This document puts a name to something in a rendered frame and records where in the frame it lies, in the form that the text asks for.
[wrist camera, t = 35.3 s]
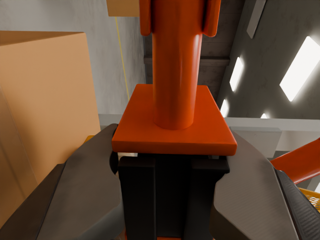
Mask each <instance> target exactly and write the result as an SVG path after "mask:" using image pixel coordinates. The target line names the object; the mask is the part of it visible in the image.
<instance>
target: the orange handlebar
mask: <svg viewBox="0 0 320 240"><path fill-rule="evenodd" d="M220 3H221V0H139V13H140V33H141V35H142V36H149V35H150V34H151V33H152V70H153V122H154V123H155V124H156V125H157V126H159V127H161V128H163V129H167V130H183V129H185V128H188V127H190V126H191V124H192V123H193V118H194V109H195V100H196V91H197V82H198V73H199V63H200V50H201V42H202V34H205V35H206V36H208V37H214V36H215V35H216V33H217V26H218V19H219V12H220Z"/></svg>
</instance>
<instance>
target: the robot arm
mask: <svg viewBox="0 0 320 240"><path fill-rule="evenodd" d="M117 127H118V124H117V123H112V124H110V125H109V126H107V127H106V128H104V129H103V130H102V131H100V132H99V133H97V134H96V135H95V136H93V137H92V138H90V139H89V140H88V141H86V142H85V143H84V144H82V145H81V146H80V147H79V148H78V149H77V150H76V151H74V152H73V153H72V154H71V156H70V157H69V158H68V159H67V160H66V161H65V162H64V163H62V164H57V165H56V166H55V167H54V169H53V170H52V171H51V172H50V173H49V174H48V175H47V176H46V177H45V179H44V180H43V181H42V182H41V183H40V184H39V185H38V186H37V187H36V189H35V190H34V191H33V192H32V193H31V194H30V195H29V196H28V197H27V198H26V200H24V202H23V203H22V204H21V205H20V206H19V207H18V208H17V209H16V210H15V212H14V213H13V214H12V215H11V216H10V217H9V219H8V220H7V221H6V222H5V224H4V225H3V226H2V227H1V229H0V240H114V239H115V238H116V237H117V236H118V235H119V234H120V233H121V232H122V231H123V229H124V226H125V219H124V206H123V199H122V192H121V185H120V179H119V178H118V177H117V176H115V175H116V173H117V171H118V163H119V158H118V153H117V152H114V151H113V150H112V144H111V140H112V138H113V136H114V133H115V131H116V129H117ZM230 131H231V133H232V135H233V137H234V139H235V140H236V142H237V149H236V153H235V155H233V156H219V159H224V160H226V161H227V162H228V165H229V168H230V173H227V174H224V176H223V177H222V178H221V179H220V180H218V181H217V182H216V184H215V189H214V194H213V200H212V205H211V210H210V222H209V231H210V234H211V236H212V237H213V238H214V239H215V240H320V213H319V212H318V210H317V209H316V208H315V207H314V206H313V205H312V203H311V202H310V201H309V200H308V199H307V198H306V196H305V195H304V194H303V193H302V192H301V191H300V189H299V188H298V187H297V186H296V185H295V184H294V182H293V181H292V180H291V179H290V178H289V177H288V175H287V174H286V173H285V172H284V171H282V170H277V169H275V167H274V166H273V165H272V164H271V162H270V161H269V160H268V159H267V158H266V157H265V156H264V155H263V154H262V153H261V152H260V151H259V150H258V149H256V148H255V147H254V146H253V145H251V144H250V143H249V142H247V141H246V140H245V139H244V138H243V137H241V136H240V135H239V134H237V133H236V132H234V131H233V130H232V129H230Z"/></svg>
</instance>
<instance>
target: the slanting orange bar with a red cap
mask: <svg viewBox="0 0 320 240"><path fill-rule="evenodd" d="M270 162H271V164H272V165H273V166H274V167H275V169H277V170H282V171H284V172H285V173H286V174H287V175H288V177H289V178H290V179H291V180H292V181H293V182H294V184H295V185H296V184H298V183H301V182H303V181H306V180H308V179H311V178H313V177H316V176H318V175H320V137H319V138H318V139H316V140H314V141H312V142H310V143H308V144H306V145H304V146H301V147H299V148H297V149H295V150H293V151H290V152H288V153H286V154H284V155H282V156H279V157H277V158H275V159H273V160H271V161H270Z"/></svg>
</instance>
